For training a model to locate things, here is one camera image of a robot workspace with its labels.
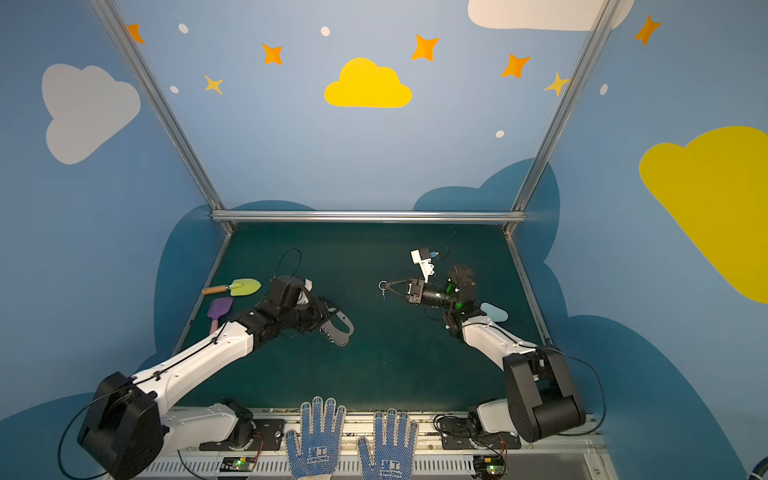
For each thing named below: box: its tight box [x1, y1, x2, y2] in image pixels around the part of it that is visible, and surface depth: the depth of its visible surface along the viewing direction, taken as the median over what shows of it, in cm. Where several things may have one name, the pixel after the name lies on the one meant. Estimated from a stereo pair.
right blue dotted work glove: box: [357, 408, 418, 480], surface depth 73 cm
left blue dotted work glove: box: [285, 396, 347, 480], surface depth 75 cm
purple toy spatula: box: [208, 297, 234, 334], surface depth 98 cm
